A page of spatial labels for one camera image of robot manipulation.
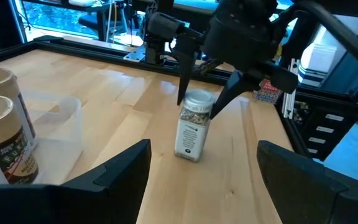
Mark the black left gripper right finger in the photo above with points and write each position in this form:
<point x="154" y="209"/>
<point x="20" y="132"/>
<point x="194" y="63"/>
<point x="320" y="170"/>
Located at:
<point x="322" y="205"/>

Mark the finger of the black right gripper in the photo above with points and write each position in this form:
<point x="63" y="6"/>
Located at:
<point x="186" y="62"/>
<point x="259" y="77"/>

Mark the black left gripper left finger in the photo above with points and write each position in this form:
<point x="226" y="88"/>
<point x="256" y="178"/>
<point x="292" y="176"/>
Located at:
<point x="73" y="205"/>

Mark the red-lidded paprika tin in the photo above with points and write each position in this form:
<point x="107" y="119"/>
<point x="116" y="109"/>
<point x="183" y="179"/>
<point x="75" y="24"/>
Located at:
<point x="267" y="96"/>

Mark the glass spice jar white lid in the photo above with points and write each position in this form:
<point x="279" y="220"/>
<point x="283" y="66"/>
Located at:
<point x="193" y="137"/>

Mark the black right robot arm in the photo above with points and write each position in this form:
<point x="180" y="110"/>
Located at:
<point x="297" y="40"/>

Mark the silver aluminium extrusion piece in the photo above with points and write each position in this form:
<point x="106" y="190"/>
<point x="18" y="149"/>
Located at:
<point x="291" y="102"/>

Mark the clear plastic bin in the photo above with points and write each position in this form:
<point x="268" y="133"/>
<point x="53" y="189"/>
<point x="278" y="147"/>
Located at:
<point x="67" y="130"/>

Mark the black drawer cabinet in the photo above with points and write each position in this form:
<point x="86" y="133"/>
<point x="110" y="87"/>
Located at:
<point x="337" y="130"/>

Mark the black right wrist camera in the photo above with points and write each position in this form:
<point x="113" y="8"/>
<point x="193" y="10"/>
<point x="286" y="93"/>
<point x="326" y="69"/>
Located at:
<point x="163" y="26"/>

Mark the silver corner bracket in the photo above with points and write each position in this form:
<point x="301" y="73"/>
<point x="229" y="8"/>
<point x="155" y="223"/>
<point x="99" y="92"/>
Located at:
<point x="135" y="54"/>

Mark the black table edge frame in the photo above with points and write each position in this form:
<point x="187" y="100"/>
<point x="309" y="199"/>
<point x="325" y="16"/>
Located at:
<point x="104" y="54"/>

